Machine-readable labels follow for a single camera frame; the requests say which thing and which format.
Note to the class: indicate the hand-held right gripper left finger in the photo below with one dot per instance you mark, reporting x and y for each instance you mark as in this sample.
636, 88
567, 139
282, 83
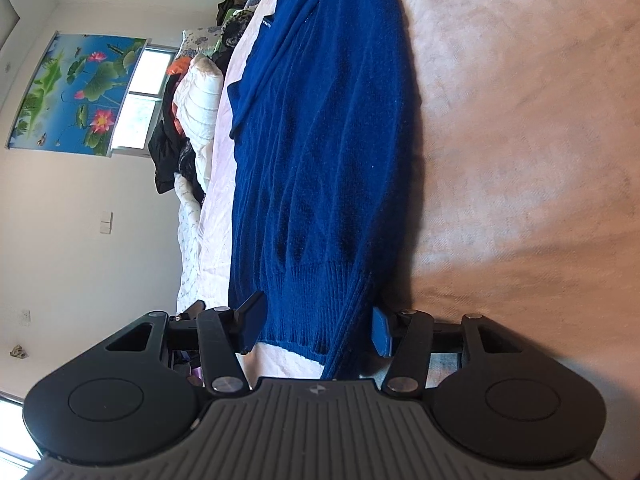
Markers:
252, 320

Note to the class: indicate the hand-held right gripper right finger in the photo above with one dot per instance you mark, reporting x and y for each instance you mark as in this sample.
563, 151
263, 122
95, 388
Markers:
382, 332

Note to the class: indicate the blue knit sweater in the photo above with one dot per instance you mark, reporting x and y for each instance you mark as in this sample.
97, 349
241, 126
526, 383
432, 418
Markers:
320, 160

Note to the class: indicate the pile of dark clothes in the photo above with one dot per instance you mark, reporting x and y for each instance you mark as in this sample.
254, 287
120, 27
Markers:
235, 20

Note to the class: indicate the white printed quilt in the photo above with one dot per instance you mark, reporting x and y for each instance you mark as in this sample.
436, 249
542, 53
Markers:
189, 240

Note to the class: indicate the black jacket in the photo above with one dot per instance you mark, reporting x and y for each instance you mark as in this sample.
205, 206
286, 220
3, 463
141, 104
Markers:
167, 160

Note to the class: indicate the pink blanket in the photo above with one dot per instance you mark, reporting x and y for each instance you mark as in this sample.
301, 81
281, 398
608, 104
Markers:
510, 160

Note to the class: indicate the white puffer jacket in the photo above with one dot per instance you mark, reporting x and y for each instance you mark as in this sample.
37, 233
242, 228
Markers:
202, 100

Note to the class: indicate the window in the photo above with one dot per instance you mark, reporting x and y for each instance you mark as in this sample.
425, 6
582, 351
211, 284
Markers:
145, 105

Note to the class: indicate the orange garment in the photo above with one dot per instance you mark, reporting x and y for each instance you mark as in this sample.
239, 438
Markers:
179, 67

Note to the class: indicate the floral pillow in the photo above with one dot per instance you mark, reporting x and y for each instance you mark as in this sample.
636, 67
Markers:
200, 40

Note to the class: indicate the lotus flower window blind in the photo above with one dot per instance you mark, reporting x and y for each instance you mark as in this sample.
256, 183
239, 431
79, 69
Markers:
75, 92

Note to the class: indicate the white wall switch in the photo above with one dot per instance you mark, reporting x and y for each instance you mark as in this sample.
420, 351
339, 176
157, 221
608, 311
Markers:
106, 223

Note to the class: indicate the white wall socket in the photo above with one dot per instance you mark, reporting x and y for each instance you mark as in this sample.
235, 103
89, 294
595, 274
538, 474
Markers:
23, 316

